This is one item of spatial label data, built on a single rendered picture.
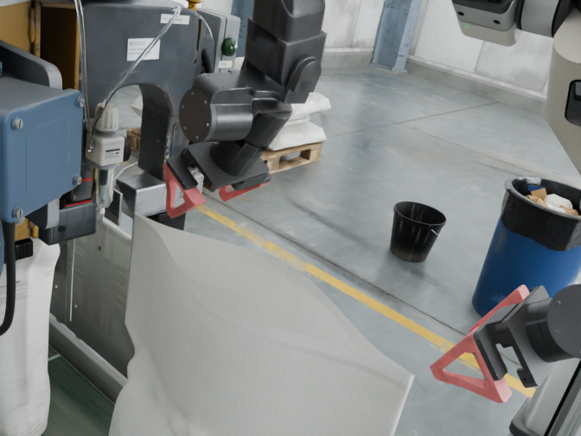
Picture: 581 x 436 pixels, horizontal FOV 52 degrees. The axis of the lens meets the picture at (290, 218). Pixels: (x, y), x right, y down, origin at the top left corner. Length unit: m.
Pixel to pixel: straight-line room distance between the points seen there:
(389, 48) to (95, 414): 8.43
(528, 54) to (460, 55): 0.97
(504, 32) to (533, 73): 7.95
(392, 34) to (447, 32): 0.80
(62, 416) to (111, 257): 0.39
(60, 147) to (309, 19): 0.28
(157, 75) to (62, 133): 0.39
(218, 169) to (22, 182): 0.29
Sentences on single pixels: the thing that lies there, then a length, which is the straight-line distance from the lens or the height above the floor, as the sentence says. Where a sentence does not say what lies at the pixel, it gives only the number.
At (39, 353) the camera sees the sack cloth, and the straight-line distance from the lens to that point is 1.40.
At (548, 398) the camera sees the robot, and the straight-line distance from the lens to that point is 1.26.
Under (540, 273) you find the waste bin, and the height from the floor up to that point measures 0.34.
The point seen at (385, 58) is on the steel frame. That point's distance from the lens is 9.52.
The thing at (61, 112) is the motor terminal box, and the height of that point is 1.29.
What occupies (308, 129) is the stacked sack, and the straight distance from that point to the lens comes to 4.38.
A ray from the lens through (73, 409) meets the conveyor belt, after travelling 1.55.
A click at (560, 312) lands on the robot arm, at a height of 1.23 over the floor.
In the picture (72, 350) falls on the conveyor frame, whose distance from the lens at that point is 1.70.
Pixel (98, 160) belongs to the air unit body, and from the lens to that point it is 0.82.
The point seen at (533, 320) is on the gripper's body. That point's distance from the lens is 0.60.
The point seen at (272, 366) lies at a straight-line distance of 0.73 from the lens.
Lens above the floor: 1.45
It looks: 24 degrees down
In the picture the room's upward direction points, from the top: 12 degrees clockwise
